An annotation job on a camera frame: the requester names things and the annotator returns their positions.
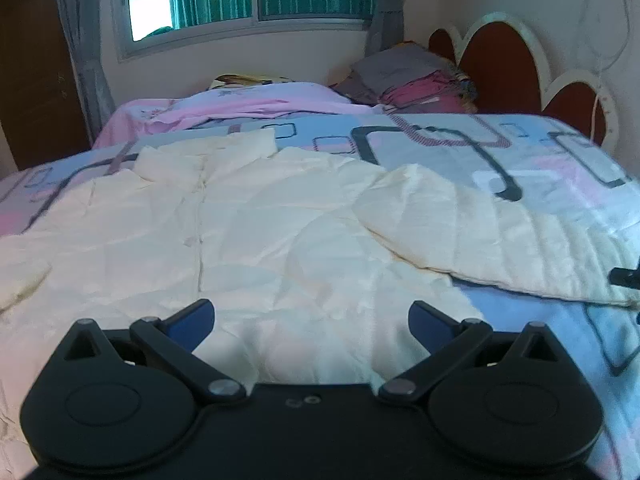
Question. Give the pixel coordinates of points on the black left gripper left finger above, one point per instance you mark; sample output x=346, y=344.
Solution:
x=169, y=344

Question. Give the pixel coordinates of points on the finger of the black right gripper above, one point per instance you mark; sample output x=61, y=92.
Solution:
x=626, y=278

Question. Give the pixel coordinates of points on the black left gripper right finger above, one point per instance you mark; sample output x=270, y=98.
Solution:
x=450, y=345

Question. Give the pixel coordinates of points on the cream quilted jacket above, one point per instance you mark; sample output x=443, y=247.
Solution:
x=310, y=259

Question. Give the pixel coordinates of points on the stack of folded clothes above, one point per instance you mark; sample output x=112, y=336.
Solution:
x=408, y=79

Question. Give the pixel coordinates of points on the patterned blue pink bedsheet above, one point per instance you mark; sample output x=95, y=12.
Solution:
x=535, y=161

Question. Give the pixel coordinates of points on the pink lilac blanket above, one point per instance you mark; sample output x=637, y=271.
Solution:
x=148, y=117

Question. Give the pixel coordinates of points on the red white heart headboard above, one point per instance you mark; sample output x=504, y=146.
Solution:
x=511, y=73

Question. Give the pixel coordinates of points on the yellow patterned pillow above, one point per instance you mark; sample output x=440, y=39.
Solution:
x=241, y=81

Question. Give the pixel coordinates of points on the dark brown wooden door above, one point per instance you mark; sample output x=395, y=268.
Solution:
x=41, y=116

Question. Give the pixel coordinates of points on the grey right curtain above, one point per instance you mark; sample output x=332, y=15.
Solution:
x=387, y=27

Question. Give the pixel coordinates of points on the grey curtain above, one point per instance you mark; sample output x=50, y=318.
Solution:
x=81, y=24
x=387, y=27

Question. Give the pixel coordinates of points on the grey left curtain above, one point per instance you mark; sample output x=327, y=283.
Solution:
x=81, y=24

